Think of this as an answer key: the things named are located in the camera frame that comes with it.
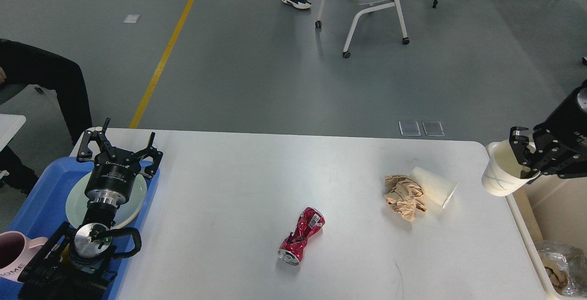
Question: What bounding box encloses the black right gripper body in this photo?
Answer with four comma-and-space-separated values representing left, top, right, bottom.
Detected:
544, 80, 587, 154

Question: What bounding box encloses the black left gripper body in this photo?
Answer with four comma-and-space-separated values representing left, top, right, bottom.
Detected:
85, 153, 141, 206

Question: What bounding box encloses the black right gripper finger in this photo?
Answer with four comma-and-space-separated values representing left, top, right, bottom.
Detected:
543, 152, 587, 179
509, 126, 573, 175

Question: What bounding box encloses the clear plastic wrap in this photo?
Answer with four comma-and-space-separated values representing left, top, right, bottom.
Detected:
534, 240, 587, 297

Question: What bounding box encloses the crushed red soda can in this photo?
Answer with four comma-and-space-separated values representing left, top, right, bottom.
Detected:
277, 207, 326, 266

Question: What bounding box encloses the beige plastic bin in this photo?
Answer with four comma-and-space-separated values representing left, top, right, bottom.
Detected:
486, 142, 587, 300

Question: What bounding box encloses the pink HOME mug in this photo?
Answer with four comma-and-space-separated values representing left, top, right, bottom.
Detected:
0, 231, 48, 283

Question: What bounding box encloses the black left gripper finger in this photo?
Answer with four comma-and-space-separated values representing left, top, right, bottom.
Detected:
124, 132, 163, 179
76, 117, 115, 163

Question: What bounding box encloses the white paper cup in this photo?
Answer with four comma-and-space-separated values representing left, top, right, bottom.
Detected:
482, 140, 539, 197

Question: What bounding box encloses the green plate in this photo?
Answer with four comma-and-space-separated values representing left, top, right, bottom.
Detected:
65, 172, 148, 229

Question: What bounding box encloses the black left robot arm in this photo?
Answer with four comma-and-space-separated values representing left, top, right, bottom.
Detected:
17, 118, 163, 300

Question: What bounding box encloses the brown paper bag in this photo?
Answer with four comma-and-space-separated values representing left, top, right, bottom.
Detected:
521, 190, 544, 242

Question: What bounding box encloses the dark seated figure left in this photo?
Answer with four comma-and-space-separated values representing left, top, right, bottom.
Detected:
0, 39, 93, 197

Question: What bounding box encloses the brown paper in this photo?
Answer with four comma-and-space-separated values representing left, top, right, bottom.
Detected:
384, 175, 427, 222
540, 256, 569, 294

